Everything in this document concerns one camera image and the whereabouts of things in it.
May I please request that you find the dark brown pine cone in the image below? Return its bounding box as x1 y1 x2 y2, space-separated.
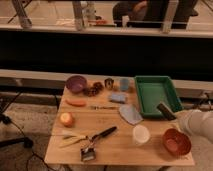
93 82 103 91

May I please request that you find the blue plastic cup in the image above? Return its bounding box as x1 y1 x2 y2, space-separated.
119 78 130 91

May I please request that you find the metal table leg left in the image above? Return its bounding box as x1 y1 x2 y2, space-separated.
11 0 32 29

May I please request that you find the red yellow apple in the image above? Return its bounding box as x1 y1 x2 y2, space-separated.
60 112 74 127

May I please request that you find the black cable on floor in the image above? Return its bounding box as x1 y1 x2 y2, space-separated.
0 93 58 171

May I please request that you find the seated person in background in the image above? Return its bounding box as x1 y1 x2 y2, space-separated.
112 0 198 29

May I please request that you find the metal table leg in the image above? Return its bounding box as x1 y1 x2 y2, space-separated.
162 0 179 34
11 0 32 29
72 1 85 31

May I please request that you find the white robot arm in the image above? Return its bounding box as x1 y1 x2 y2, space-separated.
176 110 213 144

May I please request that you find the black whiteboard eraser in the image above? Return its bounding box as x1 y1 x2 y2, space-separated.
157 103 176 120

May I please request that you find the blue sponge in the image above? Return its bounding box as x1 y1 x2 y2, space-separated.
108 93 127 103

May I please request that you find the small metal cup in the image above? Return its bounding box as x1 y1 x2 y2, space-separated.
104 78 114 90

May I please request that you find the metal table leg middle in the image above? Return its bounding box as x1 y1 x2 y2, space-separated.
72 1 85 31

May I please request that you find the white plastic cup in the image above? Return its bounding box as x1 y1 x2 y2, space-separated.
132 125 150 145

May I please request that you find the orange carrot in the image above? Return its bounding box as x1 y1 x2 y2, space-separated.
65 99 86 107

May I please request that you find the green plastic tray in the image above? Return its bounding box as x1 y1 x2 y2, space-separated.
134 76 183 119

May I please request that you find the black binder clip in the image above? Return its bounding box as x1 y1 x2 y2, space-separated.
80 143 96 162

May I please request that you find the red bowl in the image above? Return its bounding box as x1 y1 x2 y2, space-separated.
162 128 191 156

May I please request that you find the purple bowl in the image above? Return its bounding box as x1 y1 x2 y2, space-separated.
65 75 87 93

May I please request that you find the metal table leg right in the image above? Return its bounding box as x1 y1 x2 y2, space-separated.
162 0 179 34

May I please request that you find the light blue cloth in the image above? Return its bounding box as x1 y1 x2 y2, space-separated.
119 104 143 125

